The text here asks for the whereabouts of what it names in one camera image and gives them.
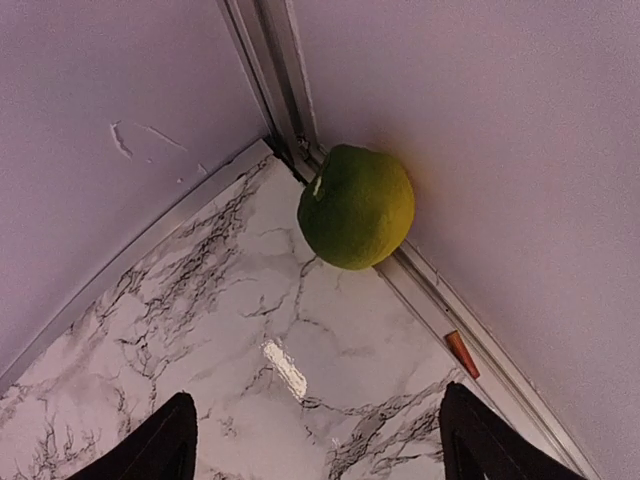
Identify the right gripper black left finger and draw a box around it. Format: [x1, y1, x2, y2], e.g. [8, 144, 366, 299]
[72, 392, 198, 480]

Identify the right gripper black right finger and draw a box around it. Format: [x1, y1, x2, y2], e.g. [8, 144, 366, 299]
[439, 382, 582, 480]

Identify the green bell pepper toy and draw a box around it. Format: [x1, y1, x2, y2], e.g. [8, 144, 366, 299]
[297, 144, 415, 270]

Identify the small orange strip by rail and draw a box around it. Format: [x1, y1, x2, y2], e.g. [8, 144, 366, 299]
[444, 330, 480, 380]

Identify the right aluminium frame post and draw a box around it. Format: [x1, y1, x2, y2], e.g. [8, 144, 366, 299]
[218, 0, 325, 183]

